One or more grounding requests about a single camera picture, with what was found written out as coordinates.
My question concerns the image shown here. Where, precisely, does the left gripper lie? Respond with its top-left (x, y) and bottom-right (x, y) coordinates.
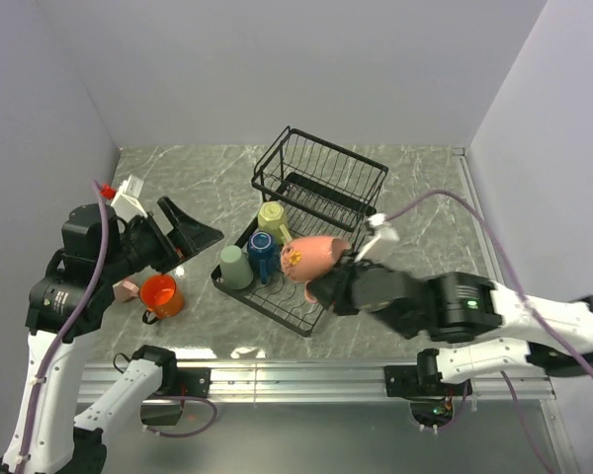
top-left (101, 195), bottom-right (223, 282)

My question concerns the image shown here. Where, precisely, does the pink floral mug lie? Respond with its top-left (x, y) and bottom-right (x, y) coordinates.
top-left (280, 235), bottom-right (352, 284)

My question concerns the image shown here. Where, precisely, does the mint green cup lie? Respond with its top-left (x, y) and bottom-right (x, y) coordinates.
top-left (219, 245), bottom-right (254, 290)

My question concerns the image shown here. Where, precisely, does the orange mug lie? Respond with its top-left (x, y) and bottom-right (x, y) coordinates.
top-left (138, 275), bottom-right (185, 325)

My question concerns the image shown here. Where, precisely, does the blue faceted mug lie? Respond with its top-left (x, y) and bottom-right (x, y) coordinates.
top-left (247, 231), bottom-right (280, 285)

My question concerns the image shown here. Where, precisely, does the yellow mug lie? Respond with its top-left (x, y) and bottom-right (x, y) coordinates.
top-left (257, 201), bottom-right (293, 245)

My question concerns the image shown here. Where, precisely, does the black wire dish rack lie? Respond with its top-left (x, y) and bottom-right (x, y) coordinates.
top-left (211, 126), bottom-right (388, 338)

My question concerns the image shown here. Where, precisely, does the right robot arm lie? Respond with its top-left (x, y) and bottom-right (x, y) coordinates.
top-left (306, 262), bottom-right (593, 395)

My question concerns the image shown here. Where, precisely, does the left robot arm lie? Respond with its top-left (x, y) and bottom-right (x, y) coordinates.
top-left (0, 197), bottom-right (223, 473)

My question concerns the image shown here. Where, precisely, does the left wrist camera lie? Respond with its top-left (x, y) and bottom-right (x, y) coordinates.
top-left (111, 175), bottom-right (147, 222)

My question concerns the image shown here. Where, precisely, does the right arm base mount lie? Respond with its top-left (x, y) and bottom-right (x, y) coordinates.
top-left (383, 349), bottom-right (456, 400)

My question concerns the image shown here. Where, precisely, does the aluminium mounting rail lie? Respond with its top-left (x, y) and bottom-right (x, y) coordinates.
top-left (9, 147), bottom-right (579, 474)

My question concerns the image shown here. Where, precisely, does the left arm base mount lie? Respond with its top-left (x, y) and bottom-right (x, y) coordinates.
top-left (148, 367), bottom-right (212, 399)

